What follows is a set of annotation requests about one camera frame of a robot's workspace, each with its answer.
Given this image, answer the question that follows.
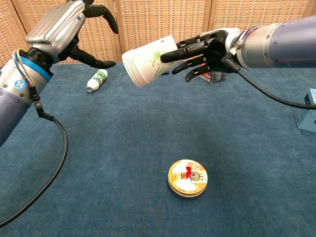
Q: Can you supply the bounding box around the right black-white robot hand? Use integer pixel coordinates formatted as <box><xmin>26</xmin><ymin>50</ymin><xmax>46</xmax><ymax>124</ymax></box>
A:
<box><xmin>160</xmin><ymin>27</ymin><xmax>242</xmax><ymax>82</ymax></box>

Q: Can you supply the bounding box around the left silver-black robot hand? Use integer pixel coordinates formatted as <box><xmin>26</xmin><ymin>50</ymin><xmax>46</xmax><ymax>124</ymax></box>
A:
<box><xmin>25</xmin><ymin>0</ymin><xmax>119</xmax><ymax>70</ymax></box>

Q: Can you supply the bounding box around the white floral paper cup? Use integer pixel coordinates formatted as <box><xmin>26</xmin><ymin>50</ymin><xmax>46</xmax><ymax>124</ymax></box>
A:
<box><xmin>121</xmin><ymin>54</ymin><xmax>141</xmax><ymax>88</ymax></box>
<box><xmin>128</xmin><ymin>35</ymin><xmax>183</xmax><ymax>84</ymax></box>
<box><xmin>123</xmin><ymin>53</ymin><xmax>144</xmax><ymax>87</ymax></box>
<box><xmin>125</xmin><ymin>52</ymin><xmax>146</xmax><ymax>86</ymax></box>
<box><xmin>127</xmin><ymin>51</ymin><xmax>149</xmax><ymax>85</ymax></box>

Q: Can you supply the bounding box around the clear box with red-black items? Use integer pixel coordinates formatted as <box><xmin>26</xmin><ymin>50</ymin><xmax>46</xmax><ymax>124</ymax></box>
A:
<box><xmin>197</xmin><ymin>70</ymin><xmax>229</xmax><ymax>85</ymax></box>

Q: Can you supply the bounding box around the wicker folding screen panel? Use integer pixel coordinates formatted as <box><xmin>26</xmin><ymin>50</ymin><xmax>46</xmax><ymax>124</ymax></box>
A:
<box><xmin>206</xmin><ymin>0</ymin><xmax>316</xmax><ymax>35</ymax></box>
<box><xmin>301</xmin><ymin>0</ymin><xmax>316</xmax><ymax>18</ymax></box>
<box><xmin>11</xmin><ymin>0</ymin><xmax>123</xmax><ymax>65</ymax></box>
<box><xmin>0</xmin><ymin>0</ymin><xmax>28</xmax><ymax>67</ymax></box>
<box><xmin>113</xmin><ymin>0</ymin><xmax>212</xmax><ymax>62</ymax></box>

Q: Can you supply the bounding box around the white bottle with green label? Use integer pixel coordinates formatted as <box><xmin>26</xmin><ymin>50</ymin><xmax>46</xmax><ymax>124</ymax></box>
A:
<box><xmin>85</xmin><ymin>69</ymin><xmax>109</xmax><ymax>94</ymax></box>

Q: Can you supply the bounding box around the light blue cardboard box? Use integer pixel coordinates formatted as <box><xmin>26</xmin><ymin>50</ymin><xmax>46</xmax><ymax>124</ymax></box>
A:
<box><xmin>295</xmin><ymin>88</ymin><xmax>316</xmax><ymax>133</ymax></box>

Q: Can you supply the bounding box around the teal blue table cloth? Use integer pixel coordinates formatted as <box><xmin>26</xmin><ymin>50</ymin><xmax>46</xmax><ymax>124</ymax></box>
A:
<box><xmin>0</xmin><ymin>58</ymin><xmax>316</xmax><ymax>237</ymax></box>

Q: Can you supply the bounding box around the round gold-rimmed white tin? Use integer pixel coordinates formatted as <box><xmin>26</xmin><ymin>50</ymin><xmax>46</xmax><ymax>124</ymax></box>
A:
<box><xmin>167</xmin><ymin>159</ymin><xmax>208</xmax><ymax>199</ymax></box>

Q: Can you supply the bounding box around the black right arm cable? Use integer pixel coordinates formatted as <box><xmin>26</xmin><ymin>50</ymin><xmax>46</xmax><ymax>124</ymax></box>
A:
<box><xmin>221</xmin><ymin>41</ymin><xmax>316</xmax><ymax>110</ymax></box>

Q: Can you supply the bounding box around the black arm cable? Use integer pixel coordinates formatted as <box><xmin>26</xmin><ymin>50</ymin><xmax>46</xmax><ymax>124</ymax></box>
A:
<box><xmin>0</xmin><ymin>86</ymin><xmax>69</xmax><ymax>228</ymax></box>
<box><xmin>221</xmin><ymin>41</ymin><xmax>316</xmax><ymax>110</ymax></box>

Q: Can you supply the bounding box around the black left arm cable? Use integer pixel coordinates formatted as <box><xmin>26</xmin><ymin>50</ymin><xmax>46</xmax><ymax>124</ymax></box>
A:
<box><xmin>0</xmin><ymin>86</ymin><xmax>69</xmax><ymax>228</ymax></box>

